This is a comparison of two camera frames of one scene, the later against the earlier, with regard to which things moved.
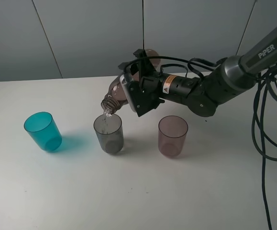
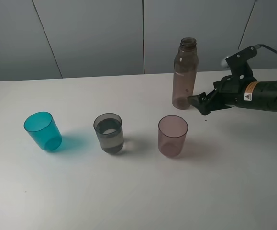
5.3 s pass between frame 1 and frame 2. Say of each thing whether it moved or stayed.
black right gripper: moved
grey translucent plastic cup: stayed
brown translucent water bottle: moved
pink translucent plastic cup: stayed
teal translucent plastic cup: stayed
